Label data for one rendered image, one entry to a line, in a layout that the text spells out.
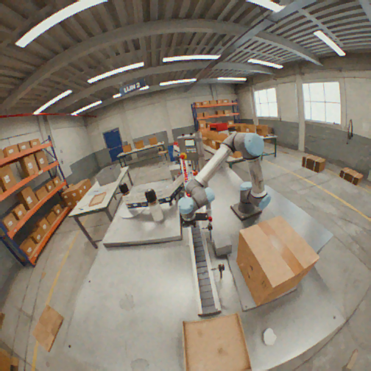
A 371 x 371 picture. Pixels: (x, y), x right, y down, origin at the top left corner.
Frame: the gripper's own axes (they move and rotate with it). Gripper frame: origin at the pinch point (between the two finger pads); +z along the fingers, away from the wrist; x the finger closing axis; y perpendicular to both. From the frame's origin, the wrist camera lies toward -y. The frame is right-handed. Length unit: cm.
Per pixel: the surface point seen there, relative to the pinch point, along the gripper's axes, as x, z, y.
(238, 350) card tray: 73, -30, -9
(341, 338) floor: 160, 16, -117
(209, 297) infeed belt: 45.7, -20.1, -0.9
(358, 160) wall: -70, 101, -536
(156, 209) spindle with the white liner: -16.3, -1.2, 26.4
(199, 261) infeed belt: 26.0, -8.7, 0.9
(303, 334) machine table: 78, -33, -39
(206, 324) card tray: 59, -22, 3
